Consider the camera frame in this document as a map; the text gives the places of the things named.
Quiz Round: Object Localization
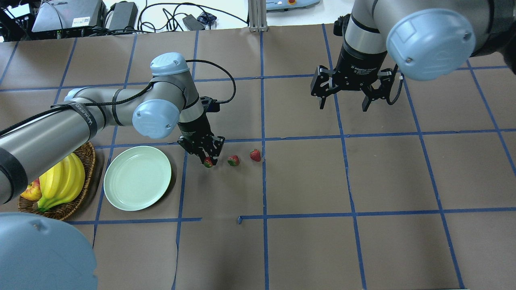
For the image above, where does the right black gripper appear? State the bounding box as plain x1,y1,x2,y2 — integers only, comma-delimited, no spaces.
311,42,404,112

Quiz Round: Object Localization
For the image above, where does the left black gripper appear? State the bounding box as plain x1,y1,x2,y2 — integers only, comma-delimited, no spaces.
177,114,225,166

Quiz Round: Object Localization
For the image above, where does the strawberry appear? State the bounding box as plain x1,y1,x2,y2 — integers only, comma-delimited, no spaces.
250,149,262,163
203,156,214,168
227,155,240,167

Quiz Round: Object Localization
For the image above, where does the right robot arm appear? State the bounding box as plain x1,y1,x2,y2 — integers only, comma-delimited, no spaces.
311,0,515,111

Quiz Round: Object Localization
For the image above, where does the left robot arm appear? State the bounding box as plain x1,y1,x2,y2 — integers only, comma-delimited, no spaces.
1,52,225,290

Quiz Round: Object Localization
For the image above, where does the light green plate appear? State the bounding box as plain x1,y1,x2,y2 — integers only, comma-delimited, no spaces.
103,146,173,211

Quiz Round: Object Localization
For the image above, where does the wicker basket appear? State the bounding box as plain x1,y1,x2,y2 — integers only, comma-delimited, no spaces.
18,141,96,221

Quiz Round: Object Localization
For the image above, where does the black power adapter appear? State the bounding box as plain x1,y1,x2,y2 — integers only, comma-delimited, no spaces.
182,14,205,31

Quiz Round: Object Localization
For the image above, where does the yellow banana bunch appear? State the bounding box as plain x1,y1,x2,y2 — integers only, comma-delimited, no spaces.
37,153,85,212

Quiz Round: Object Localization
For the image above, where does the red apple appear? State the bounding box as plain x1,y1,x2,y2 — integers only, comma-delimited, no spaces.
20,178,42,201

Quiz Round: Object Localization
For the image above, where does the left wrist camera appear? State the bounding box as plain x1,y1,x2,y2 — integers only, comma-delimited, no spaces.
200,97,221,114

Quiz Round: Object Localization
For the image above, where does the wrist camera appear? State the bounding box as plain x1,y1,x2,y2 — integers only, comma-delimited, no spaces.
200,97,221,114
333,13,351,37

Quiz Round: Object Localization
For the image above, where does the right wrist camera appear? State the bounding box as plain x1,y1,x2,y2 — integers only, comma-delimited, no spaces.
333,13,351,37

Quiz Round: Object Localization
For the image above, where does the aluminium frame post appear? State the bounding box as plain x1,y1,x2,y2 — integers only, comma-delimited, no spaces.
248,0,268,32

